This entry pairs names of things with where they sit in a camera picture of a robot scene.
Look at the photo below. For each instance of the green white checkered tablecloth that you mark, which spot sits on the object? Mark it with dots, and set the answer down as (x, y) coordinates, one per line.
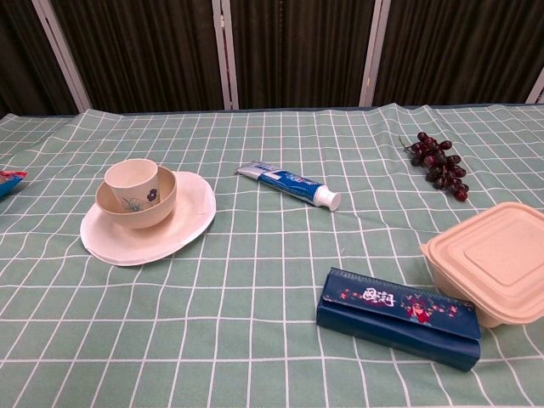
(255, 297)

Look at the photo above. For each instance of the dark folding screen with white frames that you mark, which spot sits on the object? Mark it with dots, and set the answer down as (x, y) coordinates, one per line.
(297, 47)

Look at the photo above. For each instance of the white paper plate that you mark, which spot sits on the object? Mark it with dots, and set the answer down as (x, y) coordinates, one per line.
(187, 217)

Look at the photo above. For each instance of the blue white toothpaste tube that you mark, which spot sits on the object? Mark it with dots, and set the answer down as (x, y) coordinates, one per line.
(293, 183)

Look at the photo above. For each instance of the dark red grape bunch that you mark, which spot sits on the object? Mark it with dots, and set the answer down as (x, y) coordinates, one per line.
(442, 166)

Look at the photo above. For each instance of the beige lidded food container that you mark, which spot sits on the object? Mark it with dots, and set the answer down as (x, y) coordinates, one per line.
(497, 259)

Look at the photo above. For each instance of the blue printed pencil case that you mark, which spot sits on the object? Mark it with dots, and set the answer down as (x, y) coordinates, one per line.
(391, 323)

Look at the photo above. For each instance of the white cup with flower print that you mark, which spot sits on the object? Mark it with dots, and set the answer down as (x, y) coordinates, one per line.
(129, 177)

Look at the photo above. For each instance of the beige bowl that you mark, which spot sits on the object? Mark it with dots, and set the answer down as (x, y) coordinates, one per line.
(166, 200)

